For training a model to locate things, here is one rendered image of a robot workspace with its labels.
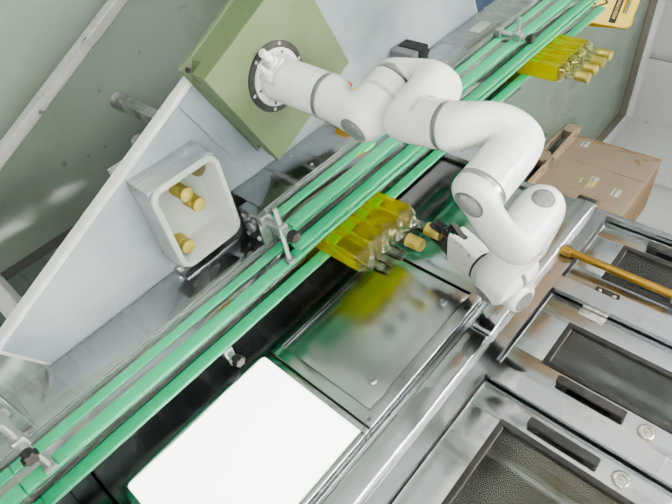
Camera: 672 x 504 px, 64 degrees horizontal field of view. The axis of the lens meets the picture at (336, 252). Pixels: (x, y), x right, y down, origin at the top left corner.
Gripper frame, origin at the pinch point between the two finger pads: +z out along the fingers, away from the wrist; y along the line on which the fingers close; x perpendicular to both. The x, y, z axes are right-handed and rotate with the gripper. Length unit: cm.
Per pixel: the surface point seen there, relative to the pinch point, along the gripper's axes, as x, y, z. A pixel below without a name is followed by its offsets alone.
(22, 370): 106, -17, 42
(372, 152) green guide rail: 3.0, 13.8, 23.1
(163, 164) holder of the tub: 53, 33, 27
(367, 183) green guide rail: 6.4, 6.3, 21.5
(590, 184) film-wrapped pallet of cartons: -303, -230, 147
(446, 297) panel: 5.3, -12.7, -9.4
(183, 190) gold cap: 52, 27, 23
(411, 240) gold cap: 7.8, 1.1, 1.2
